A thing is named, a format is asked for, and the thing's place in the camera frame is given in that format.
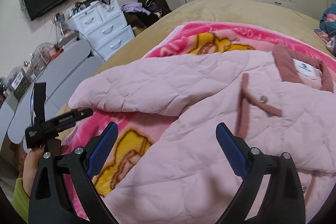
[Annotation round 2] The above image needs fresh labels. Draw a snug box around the pink cartoon bear blanket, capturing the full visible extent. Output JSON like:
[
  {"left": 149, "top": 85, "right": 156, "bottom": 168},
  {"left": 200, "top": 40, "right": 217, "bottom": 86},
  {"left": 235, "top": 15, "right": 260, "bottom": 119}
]
[{"left": 61, "top": 21, "right": 336, "bottom": 219}]

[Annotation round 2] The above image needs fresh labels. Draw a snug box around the grey folding table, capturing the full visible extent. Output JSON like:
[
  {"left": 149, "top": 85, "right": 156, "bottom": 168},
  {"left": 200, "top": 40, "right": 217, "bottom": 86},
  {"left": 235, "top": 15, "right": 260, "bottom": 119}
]
[{"left": 1, "top": 40, "right": 102, "bottom": 144}]

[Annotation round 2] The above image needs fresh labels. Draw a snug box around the purple clothes pile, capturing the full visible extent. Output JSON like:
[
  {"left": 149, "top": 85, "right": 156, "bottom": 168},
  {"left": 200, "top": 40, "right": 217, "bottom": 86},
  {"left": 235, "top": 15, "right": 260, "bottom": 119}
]
[{"left": 120, "top": 2, "right": 151, "bottom": 15}]

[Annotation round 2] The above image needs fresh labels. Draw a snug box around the dark bag on floor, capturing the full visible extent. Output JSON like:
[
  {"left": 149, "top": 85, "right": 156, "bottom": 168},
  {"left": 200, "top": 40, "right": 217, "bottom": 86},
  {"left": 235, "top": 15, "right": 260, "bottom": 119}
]
[{"left": 138, "top": 0, "right": 172, "bottom": 19}]

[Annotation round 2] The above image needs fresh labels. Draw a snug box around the yellow green sleeve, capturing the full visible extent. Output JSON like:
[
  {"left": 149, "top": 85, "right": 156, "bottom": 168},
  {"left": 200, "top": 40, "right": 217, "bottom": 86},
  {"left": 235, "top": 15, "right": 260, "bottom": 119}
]
[{"left": 12, "top": 178, "right": 30, "bottom": 223}]

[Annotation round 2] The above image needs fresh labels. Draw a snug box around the blue floral duvet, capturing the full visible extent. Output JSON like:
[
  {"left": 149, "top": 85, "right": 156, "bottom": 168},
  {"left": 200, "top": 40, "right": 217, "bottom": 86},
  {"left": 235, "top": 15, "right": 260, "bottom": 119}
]
[{"left": 314, "top": 3, "right": 336, "bottom": 56}]

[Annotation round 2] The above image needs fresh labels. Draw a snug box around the person left hand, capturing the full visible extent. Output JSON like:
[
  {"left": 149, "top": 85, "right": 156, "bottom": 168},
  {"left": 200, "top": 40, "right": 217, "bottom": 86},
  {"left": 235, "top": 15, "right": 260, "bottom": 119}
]
[{"left": 22, "top": 147, "right": 45, "bottom": 197}]

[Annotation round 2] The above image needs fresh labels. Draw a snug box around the pink quilted jacket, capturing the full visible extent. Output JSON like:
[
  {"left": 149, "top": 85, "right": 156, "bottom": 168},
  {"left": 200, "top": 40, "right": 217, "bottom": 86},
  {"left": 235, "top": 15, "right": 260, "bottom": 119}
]
[{"left": 68, "top": 45, "right": 335, "bottom": 223}]

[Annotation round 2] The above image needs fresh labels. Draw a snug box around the clear plastic storage container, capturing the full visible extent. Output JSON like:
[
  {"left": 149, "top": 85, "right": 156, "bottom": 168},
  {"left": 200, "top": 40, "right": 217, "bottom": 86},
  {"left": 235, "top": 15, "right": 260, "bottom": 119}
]
[{"left": 30, "top": 43, "right": 56, "bottom": 73}]

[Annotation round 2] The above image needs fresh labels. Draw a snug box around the white plastic drawer unit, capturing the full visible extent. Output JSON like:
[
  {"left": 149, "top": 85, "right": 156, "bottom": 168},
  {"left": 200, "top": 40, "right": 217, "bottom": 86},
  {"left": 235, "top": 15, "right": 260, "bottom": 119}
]
[{"left": 67, "top": 0, "right": 134, "bottom": 61}]

